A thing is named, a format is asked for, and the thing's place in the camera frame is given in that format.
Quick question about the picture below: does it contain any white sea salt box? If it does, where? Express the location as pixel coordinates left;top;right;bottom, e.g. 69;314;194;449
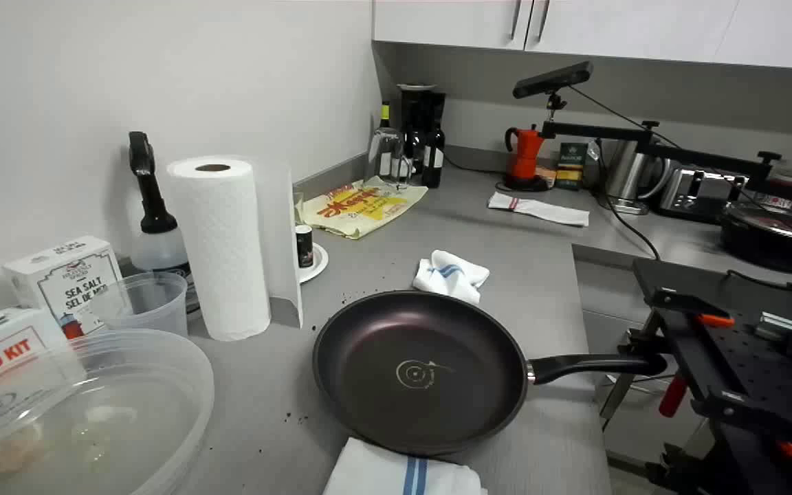
3;237;120;341

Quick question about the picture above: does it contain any small clear plastic container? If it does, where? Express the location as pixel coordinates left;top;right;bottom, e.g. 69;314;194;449
116;273;186;334

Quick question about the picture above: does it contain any white towel with blue stripes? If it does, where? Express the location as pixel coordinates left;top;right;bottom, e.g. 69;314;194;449
321;438;487;495

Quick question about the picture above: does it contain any red moka pot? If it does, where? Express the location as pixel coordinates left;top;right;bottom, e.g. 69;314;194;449
502;126;545;192

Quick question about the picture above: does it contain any large clear plastic bowl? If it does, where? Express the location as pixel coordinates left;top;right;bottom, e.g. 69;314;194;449
0;331;215;495

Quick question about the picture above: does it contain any white upper cabinet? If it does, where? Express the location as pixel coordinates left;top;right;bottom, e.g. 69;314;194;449
370;0;792;68

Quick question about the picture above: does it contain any silver kettle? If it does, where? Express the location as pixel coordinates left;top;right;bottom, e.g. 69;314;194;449
605;141;666;206

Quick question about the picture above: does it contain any white round plate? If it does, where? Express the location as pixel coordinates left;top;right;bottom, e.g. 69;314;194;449
297;242;330;283

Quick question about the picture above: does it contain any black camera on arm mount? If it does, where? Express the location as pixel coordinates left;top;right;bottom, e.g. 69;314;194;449
510;60;594;99

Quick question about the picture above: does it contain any black round pan at right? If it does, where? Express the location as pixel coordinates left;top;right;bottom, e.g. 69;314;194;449
721;203;792;273

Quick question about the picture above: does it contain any yellow printed cloth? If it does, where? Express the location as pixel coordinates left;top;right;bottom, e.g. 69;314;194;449
299;176;425;240

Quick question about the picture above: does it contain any spray bottle with black trigger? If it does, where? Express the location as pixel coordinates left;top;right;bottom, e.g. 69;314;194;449
130;132;186;269

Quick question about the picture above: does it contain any folded white cloth on counter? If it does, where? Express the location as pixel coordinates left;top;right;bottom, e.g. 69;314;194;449
487;192;589;229

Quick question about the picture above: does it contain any black frying pan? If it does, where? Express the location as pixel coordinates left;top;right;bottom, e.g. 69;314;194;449
310;292;666;456

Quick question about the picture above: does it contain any black coffee maker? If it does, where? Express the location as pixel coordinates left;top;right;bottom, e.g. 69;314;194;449
399;82;446;189

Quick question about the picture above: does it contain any dark spice jar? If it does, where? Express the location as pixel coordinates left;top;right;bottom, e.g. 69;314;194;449
293;225;314;269

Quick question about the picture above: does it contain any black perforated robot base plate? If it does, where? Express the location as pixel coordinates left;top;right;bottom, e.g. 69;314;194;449
631;262;792;495

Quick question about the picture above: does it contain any white paper towel roll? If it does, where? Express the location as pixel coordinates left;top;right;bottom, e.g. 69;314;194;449
168;156;273;341

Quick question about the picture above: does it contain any crumpled white blue cloth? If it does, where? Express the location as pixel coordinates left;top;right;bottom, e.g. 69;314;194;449
411;251;490;305

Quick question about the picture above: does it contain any silver toaster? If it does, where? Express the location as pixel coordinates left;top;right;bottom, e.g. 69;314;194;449
660;169;748;222

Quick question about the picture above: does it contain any first aid kit box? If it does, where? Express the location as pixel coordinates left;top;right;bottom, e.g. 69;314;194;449
0;308;86;412

